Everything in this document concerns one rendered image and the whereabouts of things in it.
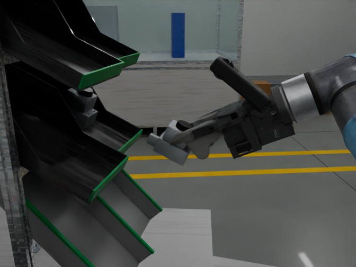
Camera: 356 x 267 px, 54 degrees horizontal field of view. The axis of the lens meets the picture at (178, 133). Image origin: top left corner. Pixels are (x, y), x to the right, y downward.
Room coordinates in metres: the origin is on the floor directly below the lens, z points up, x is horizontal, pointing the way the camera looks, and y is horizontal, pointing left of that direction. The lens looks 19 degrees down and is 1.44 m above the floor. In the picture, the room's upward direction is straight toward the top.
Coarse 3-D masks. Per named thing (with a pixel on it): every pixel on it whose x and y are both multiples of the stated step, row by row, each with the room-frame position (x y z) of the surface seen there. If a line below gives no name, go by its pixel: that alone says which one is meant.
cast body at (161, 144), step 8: (168, 128) 0.61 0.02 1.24; (176, 128) 0.61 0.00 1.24; (184, 128) 0.61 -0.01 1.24; (152, 136) 0.63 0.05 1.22; (160, 136) 0.62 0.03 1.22; (168, 136) 0.61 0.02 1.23; (152, 144) 0.63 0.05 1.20; (160, 144) 0.61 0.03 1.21; (168, 144) 0.61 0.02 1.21; (184, 144) 0.60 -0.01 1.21; (160, 152) 0.61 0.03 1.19; (168, 152) 0.61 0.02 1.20; (176, 152) 0.61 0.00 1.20; (184, 152) 0.60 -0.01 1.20; (176, 160) 0.61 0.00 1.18; (184, 160) 0.60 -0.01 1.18
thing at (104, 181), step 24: (24, 72) 0.60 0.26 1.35; (24, 96) 0.60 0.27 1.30; (48, 96) 0.59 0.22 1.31; (24, 120) 0.58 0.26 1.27; (48, 120) 0.59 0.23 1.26; (72, 120) 0.58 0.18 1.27; (24, 144) 0.46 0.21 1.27; (48, 144) 0.53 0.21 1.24; (72, 144) 0.56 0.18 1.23; (96, 144) 0.57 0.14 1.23; (48, 168) 0.45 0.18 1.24; (72, 168) 0.50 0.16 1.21; (96, 168) 0.52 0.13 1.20; (120, 168) 0.53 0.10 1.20; (72, 192) 0.44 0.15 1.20; (96, 192) 0.44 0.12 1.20
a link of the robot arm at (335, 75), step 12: (336, 60) 0.57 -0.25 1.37; (348, 60) 0.55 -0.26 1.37; (312, 72) 0.57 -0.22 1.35; (324, 72) 0.55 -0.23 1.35; (336, 72) 0.54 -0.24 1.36; (348, 72) 0.53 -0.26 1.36; (312, 84) 0.55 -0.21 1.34; (324, 84) 0.54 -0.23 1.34; (336, 84) 0.52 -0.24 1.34; (324, 96) 0.53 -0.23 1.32; (324, 108) 0.54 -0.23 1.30
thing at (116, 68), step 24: (0, 0) 0.60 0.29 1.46; (24, 0) 0.59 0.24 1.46; (48, 0) 0.58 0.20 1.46; (0, 24) 0.46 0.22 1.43; (24, 24) 0.60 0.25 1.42; (48, 24) 0.59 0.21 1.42; (24, 48) 0.45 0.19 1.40; (48, 48) 0.53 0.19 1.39; (72, 48) 0.58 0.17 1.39; (96, 48) 0.57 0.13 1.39; (48, 72) 0.44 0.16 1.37; (72, 72) 0.44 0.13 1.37; (96, 72) 0.46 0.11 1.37; (120, 72) 0.56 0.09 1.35
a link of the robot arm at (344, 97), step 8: (344, 88) 0.51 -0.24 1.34; (352, 88) 0.50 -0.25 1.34; (336, 96) 0.51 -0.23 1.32; (344, 96) 0.49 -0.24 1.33; (352, 96) 0.48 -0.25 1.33; (336, 104) 0.50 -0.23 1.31; (344, 104) 0.49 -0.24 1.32; (352, 104) 0.47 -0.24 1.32; (336, 112) 0.50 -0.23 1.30; (344, 112) 0.48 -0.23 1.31; (352, 112) 0.46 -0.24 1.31; (336, 120) 0.50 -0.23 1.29; (344, 120) 0.47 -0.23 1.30; (352, 120) 0.45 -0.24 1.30; (344, 128) 0.46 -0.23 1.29; (352, 128) 0.45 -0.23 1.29; (344, 136) 0.46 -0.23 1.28; (352, 136) 0.44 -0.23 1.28; (352, 144) 0.44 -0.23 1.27; (352, 152) 0.44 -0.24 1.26
